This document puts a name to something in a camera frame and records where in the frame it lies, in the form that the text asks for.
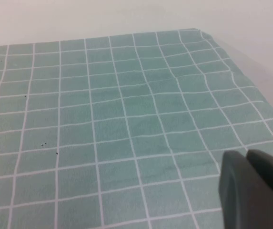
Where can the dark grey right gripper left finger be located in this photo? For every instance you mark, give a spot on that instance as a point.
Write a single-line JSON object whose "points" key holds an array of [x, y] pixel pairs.
{"points": [[234, 186]]}

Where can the green white-checked tablecloth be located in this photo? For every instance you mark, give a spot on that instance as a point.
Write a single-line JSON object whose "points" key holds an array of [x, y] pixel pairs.
{"points": [[126, 119]]}

